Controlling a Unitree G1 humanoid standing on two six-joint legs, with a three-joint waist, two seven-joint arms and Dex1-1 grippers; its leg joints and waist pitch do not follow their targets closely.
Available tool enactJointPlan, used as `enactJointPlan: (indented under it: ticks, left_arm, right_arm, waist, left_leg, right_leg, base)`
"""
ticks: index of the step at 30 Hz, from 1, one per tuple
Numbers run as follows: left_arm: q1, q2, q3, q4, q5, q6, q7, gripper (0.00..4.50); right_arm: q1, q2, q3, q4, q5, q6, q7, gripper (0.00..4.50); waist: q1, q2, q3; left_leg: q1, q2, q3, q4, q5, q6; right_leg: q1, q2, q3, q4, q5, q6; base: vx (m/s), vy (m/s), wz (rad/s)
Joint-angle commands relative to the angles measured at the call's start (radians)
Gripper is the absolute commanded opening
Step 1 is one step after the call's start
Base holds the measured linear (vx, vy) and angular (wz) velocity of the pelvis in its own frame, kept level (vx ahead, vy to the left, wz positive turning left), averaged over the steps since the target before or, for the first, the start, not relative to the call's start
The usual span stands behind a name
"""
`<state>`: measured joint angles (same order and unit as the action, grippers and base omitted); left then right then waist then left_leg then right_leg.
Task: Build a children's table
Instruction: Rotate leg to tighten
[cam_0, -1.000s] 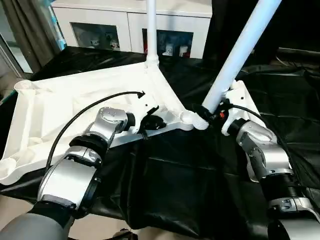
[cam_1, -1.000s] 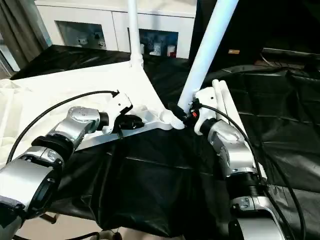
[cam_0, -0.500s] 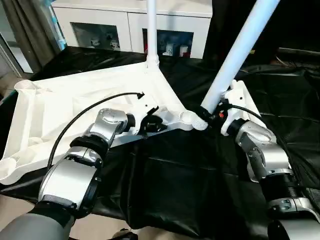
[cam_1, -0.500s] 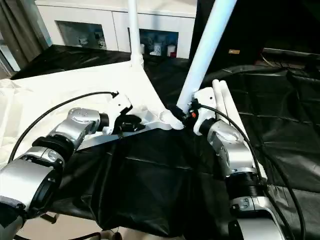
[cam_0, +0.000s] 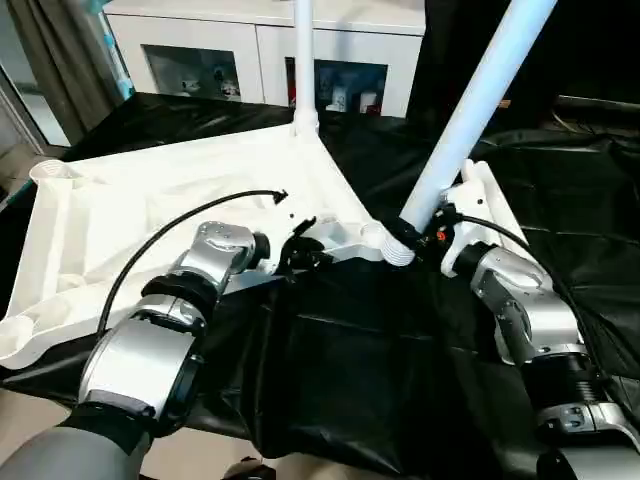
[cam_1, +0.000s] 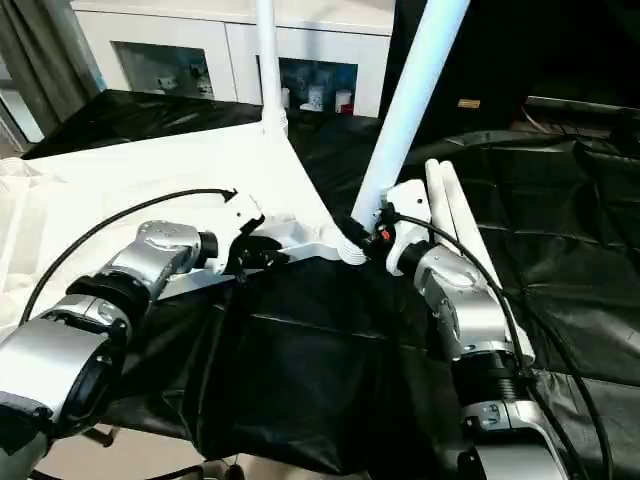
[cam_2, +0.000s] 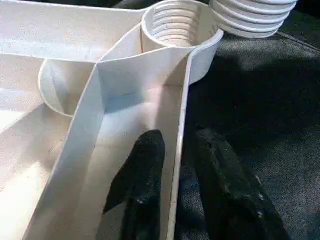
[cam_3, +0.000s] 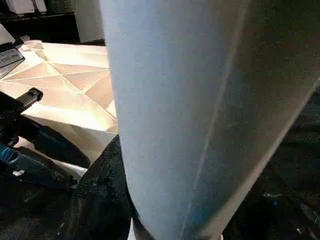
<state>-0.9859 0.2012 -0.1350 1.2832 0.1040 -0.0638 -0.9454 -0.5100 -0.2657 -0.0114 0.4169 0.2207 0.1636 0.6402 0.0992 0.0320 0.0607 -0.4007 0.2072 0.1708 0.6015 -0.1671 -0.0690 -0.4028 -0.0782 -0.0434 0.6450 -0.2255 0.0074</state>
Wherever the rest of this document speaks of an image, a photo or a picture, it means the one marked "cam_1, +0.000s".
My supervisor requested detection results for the white plastic table leg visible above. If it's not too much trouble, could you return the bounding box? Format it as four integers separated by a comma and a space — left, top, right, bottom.
255, 0, 291, 138
438, 160, 536, 363
348, 0, 471, 253
425, 158, 481, 263

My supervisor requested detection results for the black table mat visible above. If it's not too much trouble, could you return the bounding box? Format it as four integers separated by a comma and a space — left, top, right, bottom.
20, 88, 640, 476

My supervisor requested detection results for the long black bar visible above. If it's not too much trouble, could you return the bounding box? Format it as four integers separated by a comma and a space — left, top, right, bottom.
525, 95, 640, 114

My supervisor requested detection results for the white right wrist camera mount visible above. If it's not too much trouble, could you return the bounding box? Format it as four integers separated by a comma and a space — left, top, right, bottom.
383, 180, 434, 278

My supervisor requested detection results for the white glass-door cabinet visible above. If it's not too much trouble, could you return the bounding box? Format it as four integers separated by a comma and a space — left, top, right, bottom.
70, 0, 396, 118

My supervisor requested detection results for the white plastic table top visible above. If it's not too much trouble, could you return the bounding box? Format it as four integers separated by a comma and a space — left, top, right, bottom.
0, 125, 371, 306

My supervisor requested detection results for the grey curtain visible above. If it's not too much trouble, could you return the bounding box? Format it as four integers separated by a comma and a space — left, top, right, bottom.
0, 0, 101, 153

